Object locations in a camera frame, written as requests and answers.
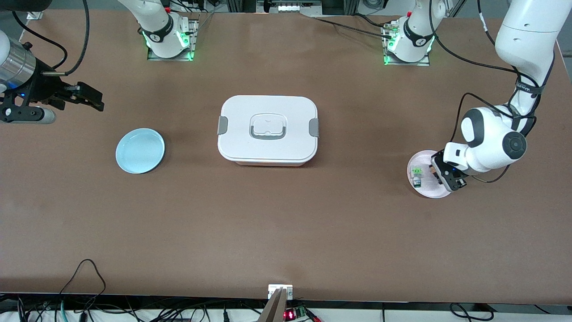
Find pink round plate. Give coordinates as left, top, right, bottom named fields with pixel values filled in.
left=407, top=150, right=453, bottom=199

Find light blue round plate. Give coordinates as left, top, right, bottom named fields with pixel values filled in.
left=116, top=128, right=165, bottom=174

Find white lunch box grey latches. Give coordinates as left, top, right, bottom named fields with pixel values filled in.
left=217, top=95, right=320, bottom=167

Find red LED display module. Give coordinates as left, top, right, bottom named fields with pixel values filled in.
left=284, top=307, right=310, bottom=322

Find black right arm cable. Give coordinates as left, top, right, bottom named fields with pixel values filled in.
left=13, top=0, right=90, bottom=76

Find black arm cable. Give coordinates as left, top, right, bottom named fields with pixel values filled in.
left=13, top=0, right=90, bottom=76
left=429, top=0, right=543, bottom=184

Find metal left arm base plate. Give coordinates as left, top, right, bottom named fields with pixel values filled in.
left=382, top=22, right=431, bottom=67

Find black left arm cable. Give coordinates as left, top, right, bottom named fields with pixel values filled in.
left=429, top=0, right=543, bottom=184

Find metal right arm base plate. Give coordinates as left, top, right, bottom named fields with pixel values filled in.
left=147, top=18, right=200, bottom=62

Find black coiled floor cable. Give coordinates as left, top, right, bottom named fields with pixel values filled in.
left=449, top=303, right=495, bottom=322

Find black braided cable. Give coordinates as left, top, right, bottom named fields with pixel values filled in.
left=313, top=16, right=394, bottom=38

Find thin black looped cable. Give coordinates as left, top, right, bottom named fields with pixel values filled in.
left=58, top=258, right=107, bottom=309

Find silver table edge bracket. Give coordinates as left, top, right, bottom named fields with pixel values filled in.
left=268, top=284, right=293, bottom=300

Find grey camera mount bar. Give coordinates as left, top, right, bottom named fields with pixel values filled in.
left=258, top=288, right=289, bottom=322

